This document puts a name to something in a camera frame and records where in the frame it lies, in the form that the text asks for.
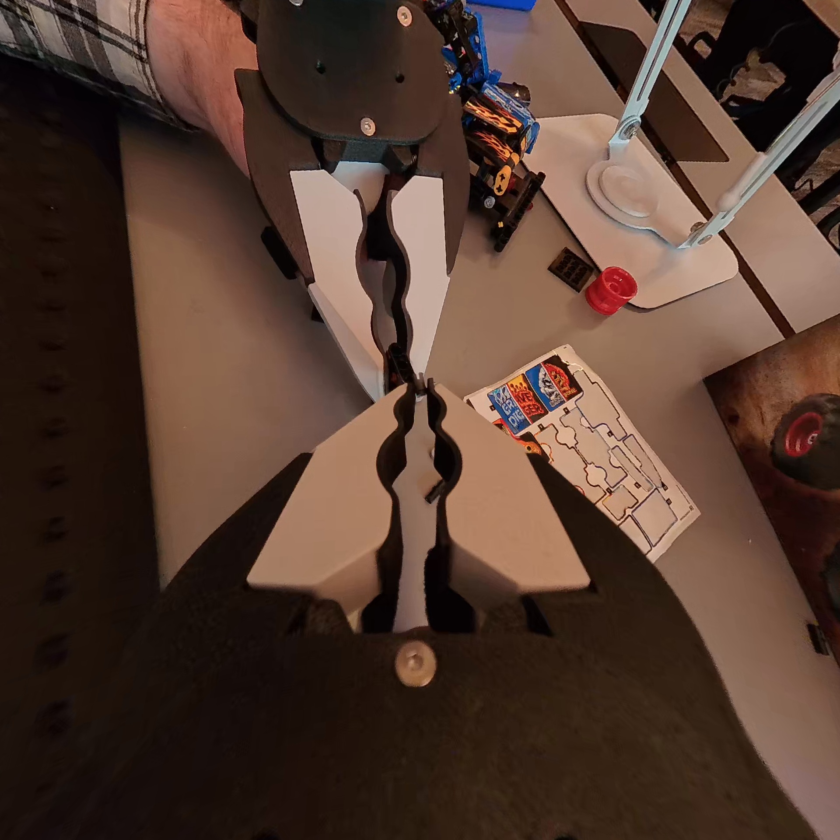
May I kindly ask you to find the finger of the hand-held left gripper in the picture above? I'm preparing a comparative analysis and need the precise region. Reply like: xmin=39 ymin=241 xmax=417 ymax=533
xmin=384 ymin=174 xmax=454 ymax=378
xmin=289 ymin=169 xmax=398 ymax=403

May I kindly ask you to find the grey desk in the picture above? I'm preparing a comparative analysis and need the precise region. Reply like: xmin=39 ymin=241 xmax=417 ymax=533
xmin=118 ymin=0 xmax=840 ymax=840

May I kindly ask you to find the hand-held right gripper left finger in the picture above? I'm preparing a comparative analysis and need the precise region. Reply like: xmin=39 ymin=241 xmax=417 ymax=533
xmin=246 ymin=384 xmax=414 ymax=634

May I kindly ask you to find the toy truck model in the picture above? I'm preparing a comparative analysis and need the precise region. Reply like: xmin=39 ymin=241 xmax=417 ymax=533
xmin=427 ymin=0 xmax=547 ymax=253

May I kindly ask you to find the sticker sheet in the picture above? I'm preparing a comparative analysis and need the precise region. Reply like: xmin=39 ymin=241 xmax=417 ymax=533
xmin=464 ymin=344 xmax=702 ymax=564

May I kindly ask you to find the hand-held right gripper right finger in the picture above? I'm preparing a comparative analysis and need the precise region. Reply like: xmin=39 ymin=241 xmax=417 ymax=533
xmin=423 ymin=379 xmax=592 ymax=634

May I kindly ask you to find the toy truck set box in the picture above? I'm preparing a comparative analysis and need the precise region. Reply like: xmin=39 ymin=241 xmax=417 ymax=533
xmin=703 ymin=315 xmax=840 ymax=651

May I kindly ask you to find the red toy wheel hub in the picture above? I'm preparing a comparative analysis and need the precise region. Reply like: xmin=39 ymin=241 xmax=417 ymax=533
xmin=585 ymin=266 xmax=638 ymax=316

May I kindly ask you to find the white booklet stand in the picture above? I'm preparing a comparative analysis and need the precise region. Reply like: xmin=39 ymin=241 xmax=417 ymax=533
xmin=525 ymin=0 xmax=840 ymax=311

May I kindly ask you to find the person's left forearm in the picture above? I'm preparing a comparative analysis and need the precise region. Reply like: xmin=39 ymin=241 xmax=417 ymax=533
xmin=0 ymin=0 xmax=260 ymax=178

